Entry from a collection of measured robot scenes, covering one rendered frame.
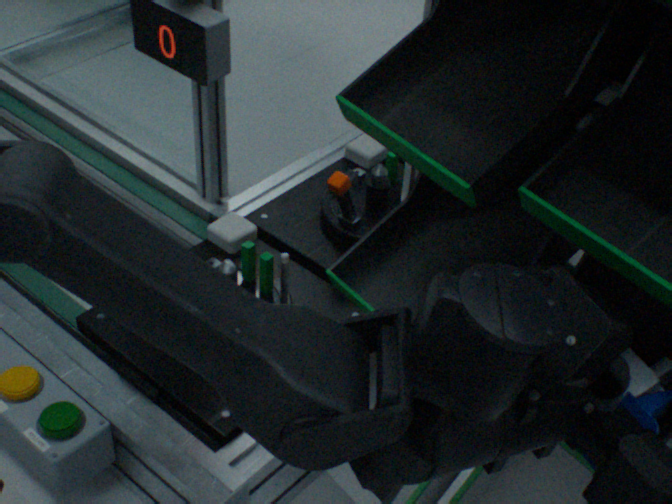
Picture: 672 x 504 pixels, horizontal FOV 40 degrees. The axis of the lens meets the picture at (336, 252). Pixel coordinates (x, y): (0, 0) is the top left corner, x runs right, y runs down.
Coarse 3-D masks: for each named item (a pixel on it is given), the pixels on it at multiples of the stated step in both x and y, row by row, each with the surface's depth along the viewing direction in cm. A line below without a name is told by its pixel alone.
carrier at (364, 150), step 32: (352, 160) 129; (384, 160) 129; (288, 192) 122; (320, 192) 123; (352, 192) 120; (384, 192) 115; (256, 224) 117; (288, 224) 117; (320, 224) 118; (352, 224) 113; (320, 256) 113
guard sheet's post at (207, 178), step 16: (208, 0) 104; (192, 80) 112; (224, 80) 112; (192, 96) 113; (208, 96) 111; (224, 96) 113; (208, 112) 113; (224, 112) 115; (208, 128) 114; (224, 128) 116; (208, 144) 116; (224, 144) 118; (208, 160) 117; (224, 160) 119; (208, 176) 119; (224, 176) 121; (208, 192) 121; (224, 192) 122
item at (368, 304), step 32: (576, 128) 78; (544, 160) 77; (416, 192) 76; (448, 192) 78; (512, 192) 76; (384, 224) 76; (416, 224) 77; (448, 224) 76; (480, 224) 75; (512, 224) 74; (352, 256) 75; (384, 256) 76; (416, 256) 75; (448, 256) 75; (480, 256) 74; (512, 256) 73; (544, 256) 69; (352, 288) 76; (384, 288) 75; (416, 288) 74
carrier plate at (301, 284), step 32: (224, 256) 112; (256, 256) 112; (288, 288) 108; (320, 288) 108; (96, 320) 103; (128, 352) 99; (160, 352) 99; (160, 384) 96; (192, 384) 96; (192, 416) 94; (224, 416) 93
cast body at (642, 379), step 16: (624, 352) 61; (608, 368) 59; (624, 368) 59; (640, 368) 60; (656, 368) 64; (592, 384) 59; (608, 384) 59; (624, 384) 59; (640, 384) 59; (656, 384) 59; (608, 400) 59; (656, 416) 63
